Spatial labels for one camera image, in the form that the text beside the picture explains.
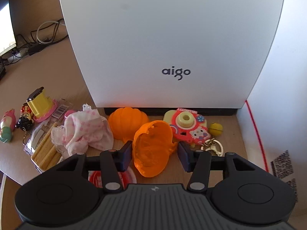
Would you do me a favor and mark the toy camera keychain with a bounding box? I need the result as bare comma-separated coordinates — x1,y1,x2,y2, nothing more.
163,108,224,156

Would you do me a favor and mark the computer monitor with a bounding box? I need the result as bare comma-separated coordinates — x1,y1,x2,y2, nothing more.
0,0,16,56

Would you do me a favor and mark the black-haired doll keychain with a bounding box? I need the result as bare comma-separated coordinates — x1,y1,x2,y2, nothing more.
15,103,34,146

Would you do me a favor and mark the red lid jelly cup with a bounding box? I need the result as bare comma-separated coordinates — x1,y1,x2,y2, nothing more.
88,167,137,191

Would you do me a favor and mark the biscuit sticks snack pack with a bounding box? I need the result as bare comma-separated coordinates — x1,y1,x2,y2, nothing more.
24,99,73,173

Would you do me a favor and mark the pink white lace cloth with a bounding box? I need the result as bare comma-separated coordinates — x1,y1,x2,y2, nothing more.
50,104,114,156

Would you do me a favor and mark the yellow pudding toy brown top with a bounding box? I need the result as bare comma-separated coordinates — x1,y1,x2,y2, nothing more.
26,87,58,123

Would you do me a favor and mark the white cardboard box red print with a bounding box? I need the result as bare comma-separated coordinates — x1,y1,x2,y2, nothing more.
237,0,306,209

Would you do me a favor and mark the white aigo computer case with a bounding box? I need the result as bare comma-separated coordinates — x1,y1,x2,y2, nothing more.
60,0,284,109

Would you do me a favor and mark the black keyboard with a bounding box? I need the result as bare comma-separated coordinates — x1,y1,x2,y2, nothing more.
0,67,6,80

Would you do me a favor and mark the pink mermaid figurine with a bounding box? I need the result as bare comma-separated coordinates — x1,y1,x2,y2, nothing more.
1,108,16,143

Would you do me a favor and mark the black white cables bundle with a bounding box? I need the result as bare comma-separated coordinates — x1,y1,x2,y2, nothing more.
0,19,69,66

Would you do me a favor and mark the clear snack wrapper packet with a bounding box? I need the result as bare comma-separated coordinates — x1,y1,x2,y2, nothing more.
31,121,47,137

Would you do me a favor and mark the orange plastic shell half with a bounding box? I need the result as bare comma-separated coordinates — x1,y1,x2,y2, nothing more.
132,120,177,177

